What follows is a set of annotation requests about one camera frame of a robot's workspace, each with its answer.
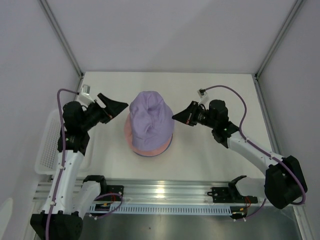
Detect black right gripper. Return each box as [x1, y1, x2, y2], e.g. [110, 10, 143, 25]
[172, 101, 217, 129]

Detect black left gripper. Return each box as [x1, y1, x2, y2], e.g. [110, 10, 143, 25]
[80, 93, 128, 131]

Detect pink bucket hat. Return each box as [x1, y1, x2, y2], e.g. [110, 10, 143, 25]
[123, 114, 171, 157]

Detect lavender bucket hat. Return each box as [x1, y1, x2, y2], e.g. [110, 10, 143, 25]
[129, 91, 175, 144]

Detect blue bucket hat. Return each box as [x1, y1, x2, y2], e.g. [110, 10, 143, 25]
[137, 134, 174, 158]

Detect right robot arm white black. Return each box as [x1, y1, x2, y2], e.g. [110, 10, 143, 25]
[172, 100, 308, 209]

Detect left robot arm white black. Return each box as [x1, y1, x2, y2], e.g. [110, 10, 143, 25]
[30, 93, 128, 240]

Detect white plastic basket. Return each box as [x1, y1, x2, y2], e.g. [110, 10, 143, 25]
[34, 109, 61, 175]

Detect aluminium mounting rail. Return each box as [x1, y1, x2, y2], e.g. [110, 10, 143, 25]
[32, 178, 306, 206]

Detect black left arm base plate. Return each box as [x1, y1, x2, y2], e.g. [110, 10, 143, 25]
[99, 185, 124, 202]

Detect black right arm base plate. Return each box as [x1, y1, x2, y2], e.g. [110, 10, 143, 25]
[206, 187, 258, 204]

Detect slotted grey cable duct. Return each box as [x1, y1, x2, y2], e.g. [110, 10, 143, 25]
[88, 203, 232, 216]

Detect left aluminium frame post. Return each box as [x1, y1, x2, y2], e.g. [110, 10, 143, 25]
[37, 0, 84, 79]

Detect aluminium frame post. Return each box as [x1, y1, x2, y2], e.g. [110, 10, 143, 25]
[37, 0, 84, 79]
[254, 0, 307, 81]

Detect right aluminium frame post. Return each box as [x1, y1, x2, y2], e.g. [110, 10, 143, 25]
[254, 0, 307, 81]

